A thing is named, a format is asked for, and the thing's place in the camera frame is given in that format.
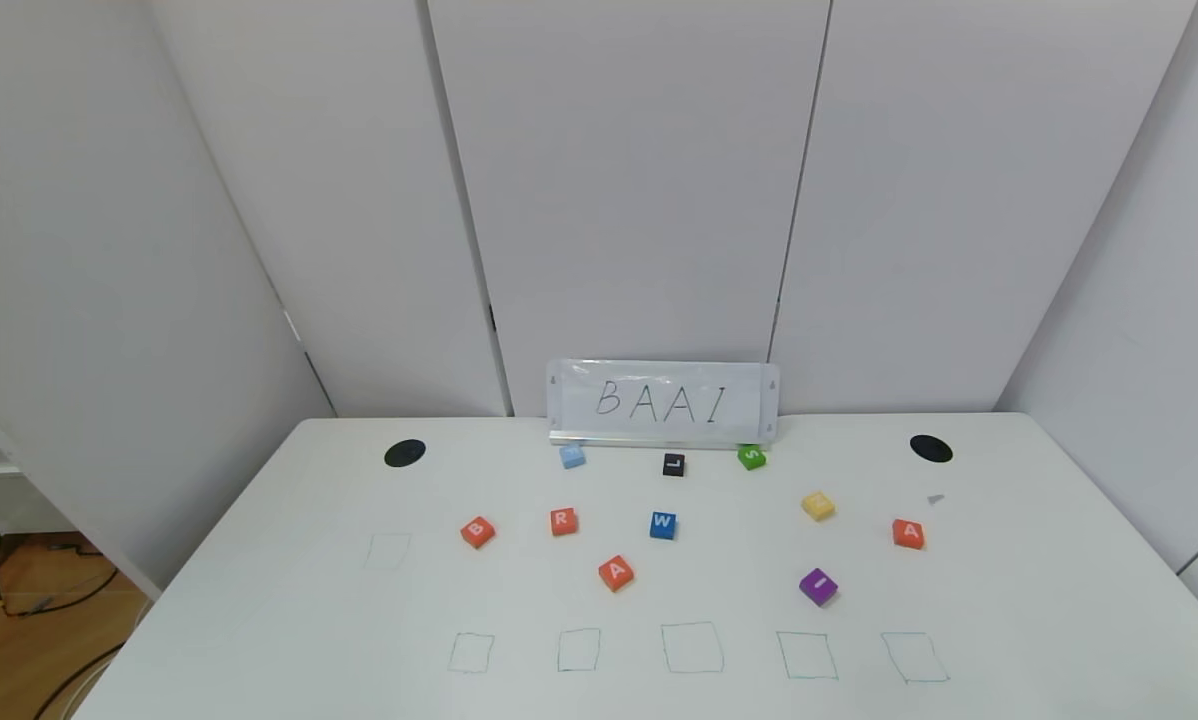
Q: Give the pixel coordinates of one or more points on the orange block letter B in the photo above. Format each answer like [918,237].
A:
[477,532]

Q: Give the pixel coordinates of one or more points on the orange block letter A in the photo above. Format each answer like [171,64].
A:
[909,534]
[616,573]

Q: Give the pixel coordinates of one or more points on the white BAAI sign board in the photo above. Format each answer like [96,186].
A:
[659,400]

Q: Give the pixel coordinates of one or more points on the light blue letter block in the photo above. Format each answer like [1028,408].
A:
[572,457]

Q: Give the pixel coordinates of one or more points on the black block letter L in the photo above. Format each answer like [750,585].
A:
[674,465]

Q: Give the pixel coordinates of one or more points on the orange block letter R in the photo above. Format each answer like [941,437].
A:
[563,521]

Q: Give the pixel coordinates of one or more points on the blue block letter W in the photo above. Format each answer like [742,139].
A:
[663,525]

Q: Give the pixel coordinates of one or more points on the green block letter S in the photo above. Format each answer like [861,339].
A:
[752,457]

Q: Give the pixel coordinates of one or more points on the black round table grommet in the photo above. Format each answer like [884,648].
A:
[931,449]
[405,453]

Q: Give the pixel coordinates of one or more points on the yellow letter block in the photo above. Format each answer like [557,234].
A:
[818,506]

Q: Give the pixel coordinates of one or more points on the purple block letter I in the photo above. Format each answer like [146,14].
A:
[819,586]

